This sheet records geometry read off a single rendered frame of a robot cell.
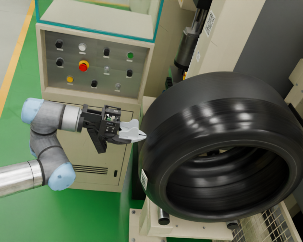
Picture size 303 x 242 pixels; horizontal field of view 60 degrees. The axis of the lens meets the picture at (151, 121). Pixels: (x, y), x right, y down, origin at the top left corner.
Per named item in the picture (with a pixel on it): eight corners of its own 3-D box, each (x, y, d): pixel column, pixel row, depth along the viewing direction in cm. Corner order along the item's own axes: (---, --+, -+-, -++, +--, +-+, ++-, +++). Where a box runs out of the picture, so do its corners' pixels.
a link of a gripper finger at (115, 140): (131, 143, 79) (102, 138, 77) (130, 147, 80) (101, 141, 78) (131, 132, 83) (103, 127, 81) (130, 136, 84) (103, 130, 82)
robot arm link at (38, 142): (36, 171, 79) (38, 144, 72) (25, 145, 85) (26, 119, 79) (62, 164, 83) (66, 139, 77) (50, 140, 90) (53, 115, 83)
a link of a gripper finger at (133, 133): (151, 133, 79) (120, 127, 77) (145, 146, 82) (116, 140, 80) (151, 126, 81) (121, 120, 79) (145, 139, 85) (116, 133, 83)
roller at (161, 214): (153, 155, 127) (154, 149, 124) (162, 156, 128) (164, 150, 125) (157, 225, 101) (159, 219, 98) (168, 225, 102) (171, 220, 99)
